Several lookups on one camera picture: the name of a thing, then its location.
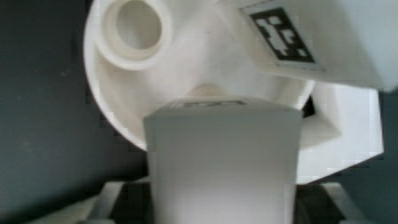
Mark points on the white round stool seat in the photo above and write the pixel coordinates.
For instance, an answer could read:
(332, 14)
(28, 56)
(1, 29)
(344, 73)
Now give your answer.
(159, 50)

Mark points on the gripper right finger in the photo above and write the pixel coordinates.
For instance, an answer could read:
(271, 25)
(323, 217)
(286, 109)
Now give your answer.
(325, 205)

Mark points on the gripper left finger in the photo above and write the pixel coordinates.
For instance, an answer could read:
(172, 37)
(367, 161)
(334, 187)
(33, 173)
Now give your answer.
(119, 207)

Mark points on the white obstacle wall frame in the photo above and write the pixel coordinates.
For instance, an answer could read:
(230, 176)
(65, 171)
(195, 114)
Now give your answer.
(342, 131)

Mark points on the white stool leg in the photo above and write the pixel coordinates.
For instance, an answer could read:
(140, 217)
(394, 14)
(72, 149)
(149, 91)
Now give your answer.
(223, 153)
(321, 40)

